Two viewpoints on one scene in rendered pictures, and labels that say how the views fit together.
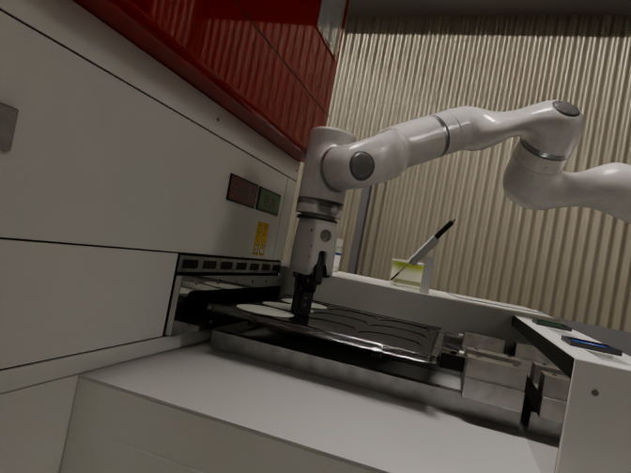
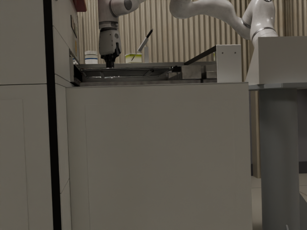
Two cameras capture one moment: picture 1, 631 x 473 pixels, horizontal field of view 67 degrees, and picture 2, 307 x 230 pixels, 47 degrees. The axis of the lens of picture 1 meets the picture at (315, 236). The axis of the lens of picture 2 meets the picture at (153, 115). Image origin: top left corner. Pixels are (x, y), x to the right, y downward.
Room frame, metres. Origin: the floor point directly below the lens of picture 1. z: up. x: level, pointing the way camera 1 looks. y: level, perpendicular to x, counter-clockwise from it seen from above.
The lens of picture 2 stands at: (-0.60, 0.46, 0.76)
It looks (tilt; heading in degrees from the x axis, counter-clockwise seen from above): 2 degrees down; 336
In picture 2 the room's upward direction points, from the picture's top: 2 degrees counter-clockwise
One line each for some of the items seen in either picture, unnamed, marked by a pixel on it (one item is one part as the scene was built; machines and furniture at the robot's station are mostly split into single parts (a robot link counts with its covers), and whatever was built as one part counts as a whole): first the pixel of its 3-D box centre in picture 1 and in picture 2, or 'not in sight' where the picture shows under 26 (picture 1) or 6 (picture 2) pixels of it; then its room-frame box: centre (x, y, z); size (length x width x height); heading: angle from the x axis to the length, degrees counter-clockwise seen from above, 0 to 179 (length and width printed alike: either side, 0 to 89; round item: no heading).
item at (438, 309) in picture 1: (411, 316); (139, 79); (1.24, -0.28, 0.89); 0.62 x 0.35 x 0.14; 73
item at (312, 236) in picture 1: (313, 243); (109, 41); (0.87, 0.00, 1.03); 0.10 x 0.07 x 0.11; 24
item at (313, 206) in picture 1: (319, 210); (108, 27); (0.87, 0.00, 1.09); 0.09 x 0.08 x 0.03; 24
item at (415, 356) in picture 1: (314, 331); (127, 69); (0.72, -0.02, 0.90); 0.37 x 0.01 x 0.01; 73
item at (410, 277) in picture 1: (407, 273); (133, 60); (1.24, -0.25, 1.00); 0.07 x 0.07 x 0.07; 1
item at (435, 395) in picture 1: (351, 373); (141, 84); (0.77, -0.10, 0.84); 0.50 x 0.02 x 0.03; 73
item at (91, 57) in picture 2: (328, 253); (91, 60); (1.37, -0.05, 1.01); 0.07 x 0.07 x 0.10
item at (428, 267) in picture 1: (422, 263); (143, 50); (1.10, -0.25, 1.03); 0.06 x 0.04 x 0.13; 73
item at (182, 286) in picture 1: (236, 298); (76, 74); (0.95, 0.13, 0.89); 0.44 x 0.02 x 0.10; 163
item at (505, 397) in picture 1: (484, 370); (182, 78); (0.84, -0.33, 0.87); 0.36 x 0.08 x 0.03; 163
